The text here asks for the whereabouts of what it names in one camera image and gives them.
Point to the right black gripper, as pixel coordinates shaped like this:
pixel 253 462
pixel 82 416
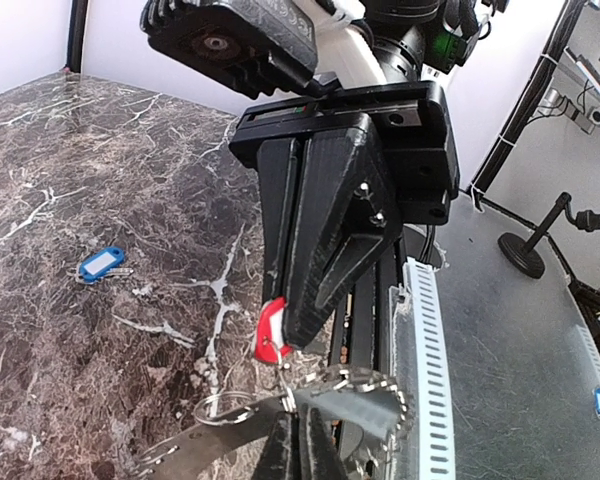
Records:
pixel 392 152

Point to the blue key tag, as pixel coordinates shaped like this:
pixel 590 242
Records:
pixel 107 263

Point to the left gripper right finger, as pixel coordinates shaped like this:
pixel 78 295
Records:
pixel 320 459

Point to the black front rail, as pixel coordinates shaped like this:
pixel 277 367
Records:
pixel 363 330

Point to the grey crescent key organizer plate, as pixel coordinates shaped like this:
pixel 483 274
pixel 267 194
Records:
pixel 339 423

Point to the grey slotted cable duct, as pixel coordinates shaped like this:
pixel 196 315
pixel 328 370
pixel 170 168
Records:
pixel 418 362

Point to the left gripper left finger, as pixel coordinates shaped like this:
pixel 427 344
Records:
pixel 280 457

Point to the left black frame post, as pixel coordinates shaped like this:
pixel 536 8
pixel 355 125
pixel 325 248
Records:
pixel 76 35

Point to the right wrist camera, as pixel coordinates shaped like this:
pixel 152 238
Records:
pixel 250 47

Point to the red key tag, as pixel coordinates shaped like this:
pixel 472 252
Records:
pixel 269 346

